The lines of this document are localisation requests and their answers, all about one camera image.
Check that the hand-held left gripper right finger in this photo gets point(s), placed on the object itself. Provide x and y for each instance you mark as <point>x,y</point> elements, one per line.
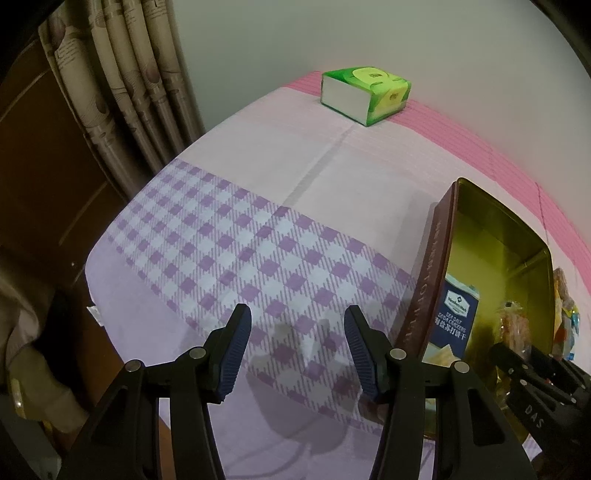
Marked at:
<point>362,351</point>

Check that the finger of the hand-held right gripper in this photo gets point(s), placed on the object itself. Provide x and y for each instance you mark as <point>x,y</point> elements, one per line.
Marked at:
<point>510,362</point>
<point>556,371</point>

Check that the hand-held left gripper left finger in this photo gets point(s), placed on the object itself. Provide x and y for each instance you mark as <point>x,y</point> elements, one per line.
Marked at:
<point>233,351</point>

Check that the red snack packet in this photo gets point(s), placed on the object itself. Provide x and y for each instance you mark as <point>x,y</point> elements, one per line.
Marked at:
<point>562,339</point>

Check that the clear pastry snack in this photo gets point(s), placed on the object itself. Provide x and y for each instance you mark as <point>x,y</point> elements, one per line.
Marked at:
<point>512,325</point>

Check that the gold tin box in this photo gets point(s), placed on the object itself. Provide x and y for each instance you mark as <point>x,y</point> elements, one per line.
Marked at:
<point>494,249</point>

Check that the blue cracker packet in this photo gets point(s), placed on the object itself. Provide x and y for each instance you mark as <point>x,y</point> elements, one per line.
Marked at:
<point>455,309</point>

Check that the beige cloth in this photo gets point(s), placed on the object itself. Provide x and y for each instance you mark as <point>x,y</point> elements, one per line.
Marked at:
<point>27,360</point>

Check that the brown wooden cabinet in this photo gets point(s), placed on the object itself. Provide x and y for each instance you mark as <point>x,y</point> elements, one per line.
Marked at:
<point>51,184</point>

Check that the green tissue pack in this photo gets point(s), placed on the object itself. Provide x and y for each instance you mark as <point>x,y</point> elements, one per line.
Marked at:
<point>364,92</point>

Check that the beige patterned curtain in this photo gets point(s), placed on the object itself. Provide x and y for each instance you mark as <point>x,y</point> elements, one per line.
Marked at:
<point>134,78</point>

